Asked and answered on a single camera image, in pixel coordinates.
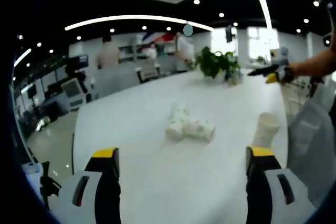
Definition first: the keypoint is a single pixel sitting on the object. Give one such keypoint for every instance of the hanging dark screen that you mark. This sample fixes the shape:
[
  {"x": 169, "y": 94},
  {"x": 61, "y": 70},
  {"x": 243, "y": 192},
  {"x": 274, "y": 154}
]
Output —
[{"x": 229, "y": 33}]

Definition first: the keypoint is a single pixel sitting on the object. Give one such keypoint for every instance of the curved ceiling light strip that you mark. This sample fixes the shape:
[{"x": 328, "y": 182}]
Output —
[
  {"x": 263, "y": 1},
  {"x": 131, "y": 17}
]

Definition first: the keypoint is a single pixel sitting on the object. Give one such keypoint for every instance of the green potted plant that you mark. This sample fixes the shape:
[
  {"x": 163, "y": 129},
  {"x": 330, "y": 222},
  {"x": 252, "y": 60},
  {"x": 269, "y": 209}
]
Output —
[{"x": 212, "y": 62}]

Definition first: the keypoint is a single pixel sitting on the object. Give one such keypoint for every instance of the dark monitor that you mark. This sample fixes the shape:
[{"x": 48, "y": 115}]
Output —
[{"x": 78, "y": 61}]

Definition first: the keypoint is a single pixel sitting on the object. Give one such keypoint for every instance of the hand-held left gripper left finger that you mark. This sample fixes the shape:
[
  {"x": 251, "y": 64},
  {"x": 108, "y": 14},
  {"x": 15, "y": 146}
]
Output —
[{"x": 107, "y": 190}]

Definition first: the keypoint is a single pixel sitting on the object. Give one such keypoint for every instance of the black tripod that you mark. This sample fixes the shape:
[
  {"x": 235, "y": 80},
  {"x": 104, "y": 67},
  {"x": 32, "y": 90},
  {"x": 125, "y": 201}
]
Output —
[{"x": 50, "y": 184}]

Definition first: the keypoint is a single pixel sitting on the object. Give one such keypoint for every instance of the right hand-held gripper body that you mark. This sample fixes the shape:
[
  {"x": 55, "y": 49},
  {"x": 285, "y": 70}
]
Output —
[{"x": 283, "y": 57}]

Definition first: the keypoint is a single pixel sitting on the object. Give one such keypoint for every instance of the white office chair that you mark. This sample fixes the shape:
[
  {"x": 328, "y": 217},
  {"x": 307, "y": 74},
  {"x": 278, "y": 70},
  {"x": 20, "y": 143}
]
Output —
[{"x": 73, "y": 90}]

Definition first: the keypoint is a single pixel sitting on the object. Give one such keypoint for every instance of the pile of paper cups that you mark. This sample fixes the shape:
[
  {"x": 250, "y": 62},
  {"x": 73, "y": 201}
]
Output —
[{"x": 189, "y": 127}]

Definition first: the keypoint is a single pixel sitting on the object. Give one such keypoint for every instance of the printed paper cup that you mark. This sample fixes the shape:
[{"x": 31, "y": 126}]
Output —
[{"x": 265, "y": 132}]

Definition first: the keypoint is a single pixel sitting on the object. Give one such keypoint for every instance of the grey partition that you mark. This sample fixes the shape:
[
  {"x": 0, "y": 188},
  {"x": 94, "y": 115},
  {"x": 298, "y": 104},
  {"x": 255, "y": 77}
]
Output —
[{"x": 115, "y": 79}]

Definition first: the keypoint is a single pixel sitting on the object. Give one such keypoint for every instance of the white table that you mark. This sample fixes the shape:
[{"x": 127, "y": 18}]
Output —
[{"x": 131, "y": 119}]

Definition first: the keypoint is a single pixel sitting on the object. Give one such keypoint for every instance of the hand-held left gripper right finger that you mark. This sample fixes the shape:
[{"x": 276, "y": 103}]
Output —
[{"x": 258, "y": 190}]

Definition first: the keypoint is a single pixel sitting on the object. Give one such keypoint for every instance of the grey chair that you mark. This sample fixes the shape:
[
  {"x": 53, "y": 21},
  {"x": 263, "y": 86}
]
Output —
[{"x": 312, "y": 150}]

